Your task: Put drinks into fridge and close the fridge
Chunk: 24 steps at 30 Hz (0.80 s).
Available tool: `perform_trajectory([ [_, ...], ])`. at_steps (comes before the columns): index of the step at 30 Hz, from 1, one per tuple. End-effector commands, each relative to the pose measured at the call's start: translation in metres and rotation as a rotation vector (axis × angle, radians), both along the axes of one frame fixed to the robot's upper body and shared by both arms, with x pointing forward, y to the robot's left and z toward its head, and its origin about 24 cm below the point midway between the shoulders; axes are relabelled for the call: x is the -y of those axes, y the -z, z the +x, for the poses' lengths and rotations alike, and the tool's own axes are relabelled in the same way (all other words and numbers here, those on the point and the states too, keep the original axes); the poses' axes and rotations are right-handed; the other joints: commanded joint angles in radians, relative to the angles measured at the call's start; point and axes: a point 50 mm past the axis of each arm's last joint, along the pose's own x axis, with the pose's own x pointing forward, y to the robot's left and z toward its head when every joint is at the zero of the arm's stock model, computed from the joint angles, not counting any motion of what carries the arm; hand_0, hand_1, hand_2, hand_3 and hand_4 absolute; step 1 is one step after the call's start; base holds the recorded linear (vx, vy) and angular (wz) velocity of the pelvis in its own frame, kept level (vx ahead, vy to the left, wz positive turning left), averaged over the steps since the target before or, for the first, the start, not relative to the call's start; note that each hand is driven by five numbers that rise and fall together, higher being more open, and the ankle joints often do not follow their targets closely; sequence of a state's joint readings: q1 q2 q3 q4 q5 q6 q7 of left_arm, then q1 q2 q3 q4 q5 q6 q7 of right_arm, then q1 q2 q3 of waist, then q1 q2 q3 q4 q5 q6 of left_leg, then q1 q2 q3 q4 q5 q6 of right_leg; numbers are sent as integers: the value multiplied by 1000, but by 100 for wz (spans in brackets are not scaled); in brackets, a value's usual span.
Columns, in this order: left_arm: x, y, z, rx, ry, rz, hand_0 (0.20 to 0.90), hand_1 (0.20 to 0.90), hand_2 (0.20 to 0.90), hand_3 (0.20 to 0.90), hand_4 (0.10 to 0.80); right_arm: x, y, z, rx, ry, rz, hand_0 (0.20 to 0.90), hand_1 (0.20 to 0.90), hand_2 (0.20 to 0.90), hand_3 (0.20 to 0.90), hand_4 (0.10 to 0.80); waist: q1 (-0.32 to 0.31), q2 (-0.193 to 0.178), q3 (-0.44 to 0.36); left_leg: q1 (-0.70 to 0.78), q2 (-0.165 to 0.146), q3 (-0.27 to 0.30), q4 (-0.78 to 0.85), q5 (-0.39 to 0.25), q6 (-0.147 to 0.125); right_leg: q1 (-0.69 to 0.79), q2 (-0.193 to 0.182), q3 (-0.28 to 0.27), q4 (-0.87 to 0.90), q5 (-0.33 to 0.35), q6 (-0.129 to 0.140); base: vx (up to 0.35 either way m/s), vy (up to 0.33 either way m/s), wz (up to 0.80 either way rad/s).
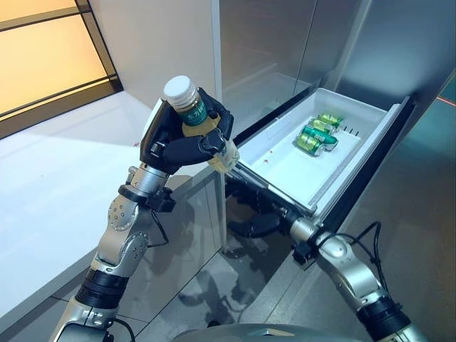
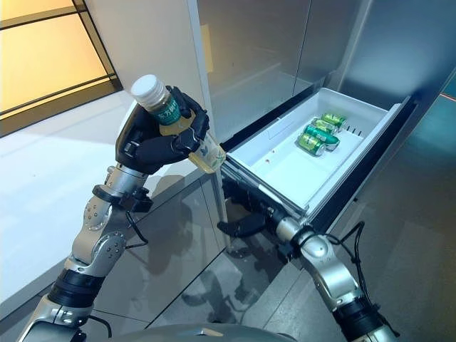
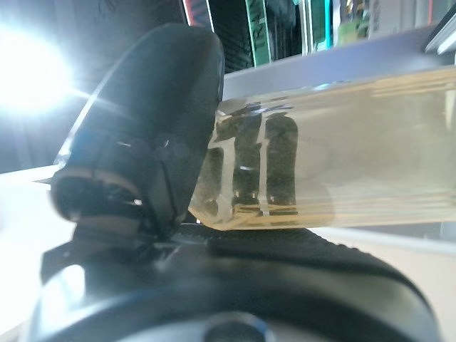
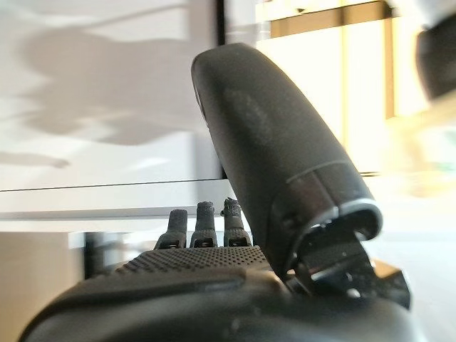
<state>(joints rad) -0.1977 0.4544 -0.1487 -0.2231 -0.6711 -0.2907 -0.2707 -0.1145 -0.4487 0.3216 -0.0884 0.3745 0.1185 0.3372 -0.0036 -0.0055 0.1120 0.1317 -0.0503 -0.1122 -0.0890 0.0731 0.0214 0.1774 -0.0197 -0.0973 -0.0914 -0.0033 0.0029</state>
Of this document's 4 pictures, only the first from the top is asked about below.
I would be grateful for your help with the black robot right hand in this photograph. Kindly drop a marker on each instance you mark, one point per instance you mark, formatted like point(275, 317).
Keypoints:
point(263, 226)

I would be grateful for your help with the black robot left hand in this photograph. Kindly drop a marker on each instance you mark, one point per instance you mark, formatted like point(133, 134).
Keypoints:
point(167, 146)

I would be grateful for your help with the tea bottle white cap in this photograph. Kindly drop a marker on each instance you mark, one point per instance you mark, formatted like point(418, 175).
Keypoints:
point(190, 114)

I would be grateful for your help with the fridge drawer with white bin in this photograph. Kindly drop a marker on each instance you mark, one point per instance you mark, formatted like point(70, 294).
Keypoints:
point(320, 167)

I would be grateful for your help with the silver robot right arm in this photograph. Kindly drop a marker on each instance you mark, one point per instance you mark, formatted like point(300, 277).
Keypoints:
point(342, 256)

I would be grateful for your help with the closed steel fridge drawer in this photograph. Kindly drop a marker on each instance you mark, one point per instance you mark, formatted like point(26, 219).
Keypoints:
point(256, 249)

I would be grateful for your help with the stainless steel fridge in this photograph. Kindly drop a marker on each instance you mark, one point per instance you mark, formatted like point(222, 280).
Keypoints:
point(263, 50)

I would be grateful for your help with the steel fridge door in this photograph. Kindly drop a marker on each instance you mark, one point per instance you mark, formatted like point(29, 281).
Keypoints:
point(335, 39)
point(260, 46)

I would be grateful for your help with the green drink can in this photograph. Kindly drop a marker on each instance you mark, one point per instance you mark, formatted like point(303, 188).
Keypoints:
point(329, 120)
point(318, 132)
point(309, 143)

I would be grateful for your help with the white tall cabinet panel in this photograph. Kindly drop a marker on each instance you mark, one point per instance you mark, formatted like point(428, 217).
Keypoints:
point(160, 46)

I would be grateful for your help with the grey robot torso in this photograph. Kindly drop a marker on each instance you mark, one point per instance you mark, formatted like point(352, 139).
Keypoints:
point(263, 329)

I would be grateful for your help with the yellow lit window panel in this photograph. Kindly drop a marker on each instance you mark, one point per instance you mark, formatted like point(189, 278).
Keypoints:
point(46, 57)

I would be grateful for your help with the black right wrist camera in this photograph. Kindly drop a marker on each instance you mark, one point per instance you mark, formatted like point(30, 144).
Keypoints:
point(303, 253)

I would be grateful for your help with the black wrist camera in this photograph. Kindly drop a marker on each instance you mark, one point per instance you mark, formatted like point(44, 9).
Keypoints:
point(303, 253)
point(160, 201)

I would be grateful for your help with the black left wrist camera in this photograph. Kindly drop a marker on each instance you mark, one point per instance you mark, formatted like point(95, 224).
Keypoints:
point(160, 201)

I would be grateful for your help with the grey fridge enclosure panel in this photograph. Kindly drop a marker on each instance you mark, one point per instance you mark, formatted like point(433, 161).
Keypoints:
point(402, 42)

